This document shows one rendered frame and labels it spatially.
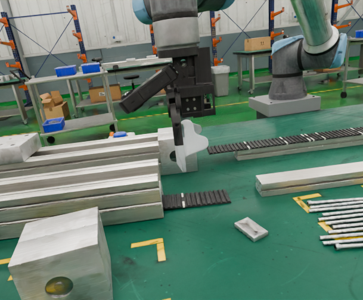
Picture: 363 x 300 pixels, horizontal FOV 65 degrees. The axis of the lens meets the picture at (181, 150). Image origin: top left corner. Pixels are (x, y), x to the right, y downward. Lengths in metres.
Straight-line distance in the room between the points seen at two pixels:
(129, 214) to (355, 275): 0.36
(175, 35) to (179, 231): 0.33
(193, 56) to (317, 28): 0.64
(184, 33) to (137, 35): 7.77
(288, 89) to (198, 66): 0.75
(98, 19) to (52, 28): 1.18
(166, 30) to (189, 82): 0.09
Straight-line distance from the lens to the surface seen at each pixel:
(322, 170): 0.65
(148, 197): 0.53
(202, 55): 0.49
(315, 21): 1.05
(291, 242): 0.49
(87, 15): 8.33
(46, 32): 8.56
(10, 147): 0.77
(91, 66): 3.60
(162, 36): 0.48
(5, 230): 0.63
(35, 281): 0.41
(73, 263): 0.39
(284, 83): 1.21
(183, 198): 0.59
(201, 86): 0.48
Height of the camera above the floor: 1.09
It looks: 21 degrees down
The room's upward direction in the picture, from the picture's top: 7 degrees counter-clockwise
